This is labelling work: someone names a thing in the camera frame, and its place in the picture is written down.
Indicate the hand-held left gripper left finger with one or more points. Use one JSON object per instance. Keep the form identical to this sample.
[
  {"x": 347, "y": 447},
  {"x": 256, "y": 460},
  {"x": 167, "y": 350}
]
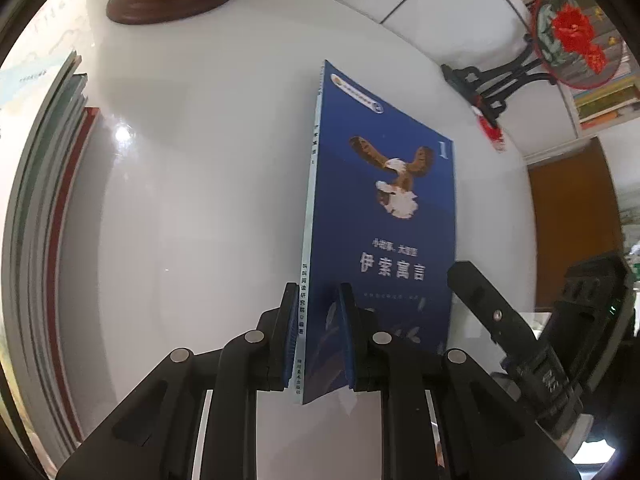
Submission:
[{"x": 289, "y": 340}]

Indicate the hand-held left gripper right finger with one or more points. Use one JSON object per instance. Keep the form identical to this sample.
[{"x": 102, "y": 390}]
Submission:
[{"x": 347, "y": 340}]

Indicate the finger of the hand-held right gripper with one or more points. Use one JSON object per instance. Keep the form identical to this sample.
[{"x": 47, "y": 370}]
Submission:
[{"x": 480, "y": 295}]

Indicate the blue eagle cover book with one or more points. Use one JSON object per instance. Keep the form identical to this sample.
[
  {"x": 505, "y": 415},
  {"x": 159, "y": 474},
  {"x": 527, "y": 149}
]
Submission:
[{"x": 385, "y": 230}]

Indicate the red fairy tale book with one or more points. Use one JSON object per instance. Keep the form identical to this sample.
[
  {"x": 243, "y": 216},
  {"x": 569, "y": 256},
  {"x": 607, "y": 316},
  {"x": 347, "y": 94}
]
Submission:
[{"x": 82, "y": 150}]

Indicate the dark green book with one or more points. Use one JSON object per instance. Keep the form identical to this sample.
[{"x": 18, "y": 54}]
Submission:
[{"x": 75, "y": 90}]

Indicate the green book with tulip print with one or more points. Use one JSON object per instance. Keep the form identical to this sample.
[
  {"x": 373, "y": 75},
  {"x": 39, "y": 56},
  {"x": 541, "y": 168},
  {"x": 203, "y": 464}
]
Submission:
[{"x": 62, "y": 72}]

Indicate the pale blue book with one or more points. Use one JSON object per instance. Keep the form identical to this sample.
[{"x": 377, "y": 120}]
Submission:
[{"x": 30, "y": 80}]

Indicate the brown wooden cabinet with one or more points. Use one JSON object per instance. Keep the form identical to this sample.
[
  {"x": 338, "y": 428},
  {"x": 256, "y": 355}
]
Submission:
[{"x": 570, "y": 200}]

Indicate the red tassel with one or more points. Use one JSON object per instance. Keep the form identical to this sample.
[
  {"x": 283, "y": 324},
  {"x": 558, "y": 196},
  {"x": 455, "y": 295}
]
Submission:
[{"x": 492, "y": 132}]

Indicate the black carved fan stand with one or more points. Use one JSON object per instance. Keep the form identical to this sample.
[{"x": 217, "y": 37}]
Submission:
[{"x": 480, "y": 80}]

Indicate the round embroidered red flower fan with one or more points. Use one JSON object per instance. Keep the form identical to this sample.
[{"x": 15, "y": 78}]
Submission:
[{"x": 575, "y": 35}]

